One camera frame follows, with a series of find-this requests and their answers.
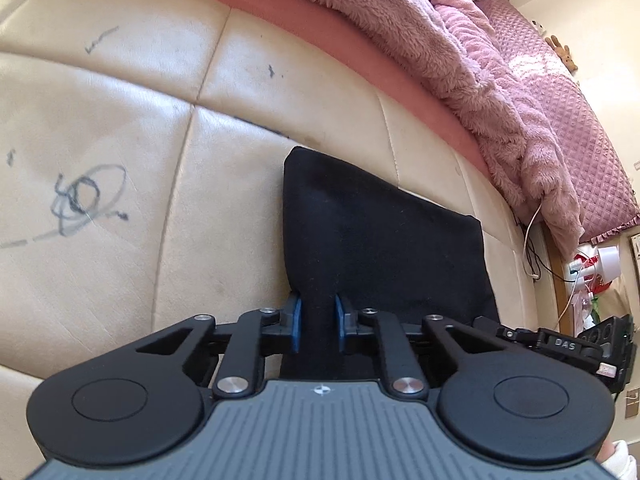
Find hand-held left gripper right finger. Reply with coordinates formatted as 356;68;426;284
332;294;526;401

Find white cloth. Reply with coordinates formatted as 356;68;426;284
600;439;640;480

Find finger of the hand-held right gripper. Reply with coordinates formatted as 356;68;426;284
472;315;540;356

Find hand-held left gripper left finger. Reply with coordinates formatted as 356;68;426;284
107;294;303;401

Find black pants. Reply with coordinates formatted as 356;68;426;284
277;146;501;381

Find pink fluffy blanket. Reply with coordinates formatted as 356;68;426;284
245;0;586;256

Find white charging cable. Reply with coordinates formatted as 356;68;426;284
522;200;545;281

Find salmon pink bed sheet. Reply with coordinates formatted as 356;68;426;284
135;0;501;181

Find black cable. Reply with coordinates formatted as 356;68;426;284
520;220;568;282

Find brown teddy bear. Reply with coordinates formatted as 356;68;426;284
545;35;579;73

